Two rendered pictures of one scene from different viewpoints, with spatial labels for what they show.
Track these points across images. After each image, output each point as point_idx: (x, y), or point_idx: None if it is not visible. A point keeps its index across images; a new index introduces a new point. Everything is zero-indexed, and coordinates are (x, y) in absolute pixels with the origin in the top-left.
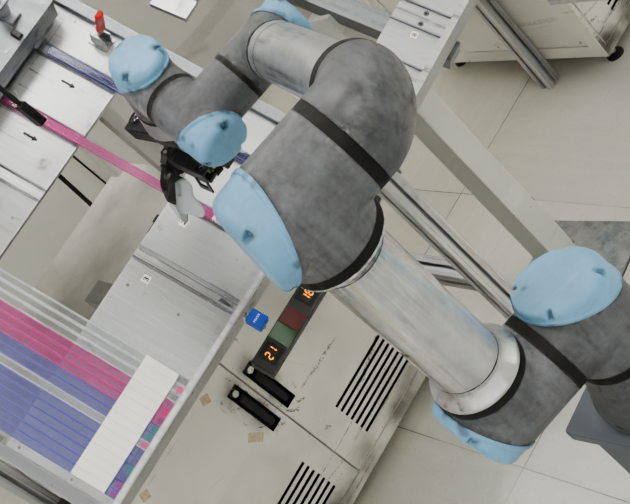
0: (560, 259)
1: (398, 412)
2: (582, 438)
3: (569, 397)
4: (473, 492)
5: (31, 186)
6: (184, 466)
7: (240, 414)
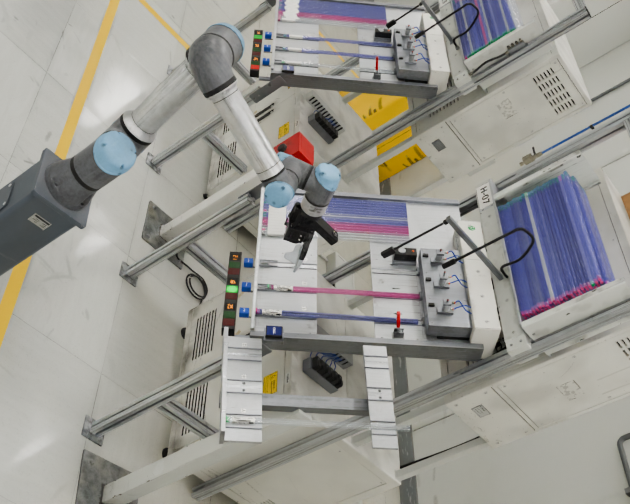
0: (121, 157)
1: None
2: None
3: None
4: (122, 368)
5: (379, 272)
6: None
7: (248, 331)
